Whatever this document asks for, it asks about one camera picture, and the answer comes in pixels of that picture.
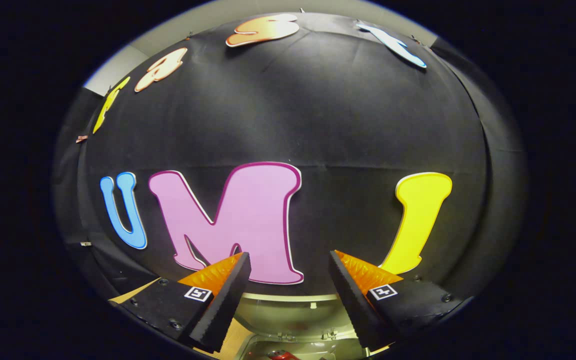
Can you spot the black backdrop cloth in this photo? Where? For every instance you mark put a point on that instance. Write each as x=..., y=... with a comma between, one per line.
x=318, y=115

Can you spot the red pop can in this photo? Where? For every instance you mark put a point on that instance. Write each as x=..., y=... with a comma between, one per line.
x=282, y=355

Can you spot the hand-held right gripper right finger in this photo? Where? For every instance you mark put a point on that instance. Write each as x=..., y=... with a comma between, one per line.
x=350, y=300

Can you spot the small reddish cloth clip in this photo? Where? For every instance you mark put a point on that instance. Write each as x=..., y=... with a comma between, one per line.
x=82, y=139

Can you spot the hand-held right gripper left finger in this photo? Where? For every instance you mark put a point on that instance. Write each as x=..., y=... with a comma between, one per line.
x=228, y=300

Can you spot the pale green desktop garbage bin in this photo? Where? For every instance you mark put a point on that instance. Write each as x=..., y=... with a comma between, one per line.
x=293, y=315

